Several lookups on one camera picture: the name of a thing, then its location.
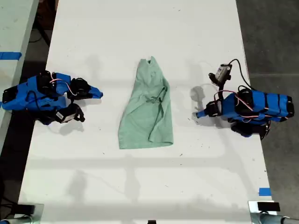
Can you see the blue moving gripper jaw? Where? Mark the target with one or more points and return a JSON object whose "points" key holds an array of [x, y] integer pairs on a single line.
{"points": [[201, 116], [96, 91]]}

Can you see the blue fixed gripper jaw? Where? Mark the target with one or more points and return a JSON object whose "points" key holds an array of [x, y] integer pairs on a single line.
{"points": [[202, 112], [93, 96]]}

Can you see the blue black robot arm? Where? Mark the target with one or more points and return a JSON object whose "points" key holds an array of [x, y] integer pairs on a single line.
{"points": [[35, 94], [268, 105]]}

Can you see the metal mounting plate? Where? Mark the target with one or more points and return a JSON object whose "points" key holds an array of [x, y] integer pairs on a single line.
{"points": [[253, 213]]}

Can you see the black camera stalk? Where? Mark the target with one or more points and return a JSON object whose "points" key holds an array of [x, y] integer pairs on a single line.
{"points": [[222, 89]]}

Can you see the long blue tape strip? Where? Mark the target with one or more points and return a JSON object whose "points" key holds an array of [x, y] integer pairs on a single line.
{"points": [[10, 56]]}

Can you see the pale side table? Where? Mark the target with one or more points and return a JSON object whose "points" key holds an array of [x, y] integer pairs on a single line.
{"points": [[14, 46]]}

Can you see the small black box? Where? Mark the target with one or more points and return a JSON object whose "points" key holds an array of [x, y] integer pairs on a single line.
{"points": [[26, 209], [268, 207]]}

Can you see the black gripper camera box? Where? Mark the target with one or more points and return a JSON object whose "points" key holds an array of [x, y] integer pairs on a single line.
{"points": [[69, 114], [221, 72]]}

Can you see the pale green t-shirt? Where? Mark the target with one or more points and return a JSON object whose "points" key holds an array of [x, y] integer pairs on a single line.
{"points": [[146, 116]]}

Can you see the short blue tape strip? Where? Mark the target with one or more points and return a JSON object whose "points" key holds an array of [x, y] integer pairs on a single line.
{"points": [[264, 191]]}

